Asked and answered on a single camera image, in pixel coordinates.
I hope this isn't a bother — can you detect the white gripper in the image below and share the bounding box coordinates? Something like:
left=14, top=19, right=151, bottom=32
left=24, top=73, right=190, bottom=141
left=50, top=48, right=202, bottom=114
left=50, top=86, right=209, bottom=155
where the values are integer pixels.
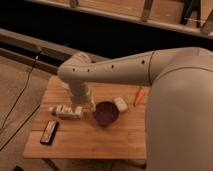
left=69, top=83, right=96, bottom=112

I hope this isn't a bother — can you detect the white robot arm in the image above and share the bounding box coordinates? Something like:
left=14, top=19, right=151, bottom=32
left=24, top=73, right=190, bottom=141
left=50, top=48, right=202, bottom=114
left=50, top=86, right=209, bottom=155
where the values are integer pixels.
left=57, top=47, right=213, bottom=171

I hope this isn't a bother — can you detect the dark purple bowl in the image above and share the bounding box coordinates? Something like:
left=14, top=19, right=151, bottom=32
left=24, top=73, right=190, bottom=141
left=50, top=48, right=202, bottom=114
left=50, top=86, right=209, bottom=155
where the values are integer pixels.
left=93, top=101, right=119, bottom=126

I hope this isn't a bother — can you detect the white sponge block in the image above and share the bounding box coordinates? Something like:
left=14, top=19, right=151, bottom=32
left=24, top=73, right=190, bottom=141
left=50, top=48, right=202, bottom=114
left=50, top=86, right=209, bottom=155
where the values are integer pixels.
left=113, top=97, right=128, bottom=113

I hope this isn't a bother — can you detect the orange carrot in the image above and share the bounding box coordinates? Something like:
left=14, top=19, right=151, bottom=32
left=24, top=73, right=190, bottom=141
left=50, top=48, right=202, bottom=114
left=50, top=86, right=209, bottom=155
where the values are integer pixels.
left=133, top=87, right=145, bottom=107

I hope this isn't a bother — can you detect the black cable on floor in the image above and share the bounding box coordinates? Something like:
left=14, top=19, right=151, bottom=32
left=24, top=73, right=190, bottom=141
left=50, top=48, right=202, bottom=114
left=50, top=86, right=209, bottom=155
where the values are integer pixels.
left=0, top=49, right=43, bottom=151

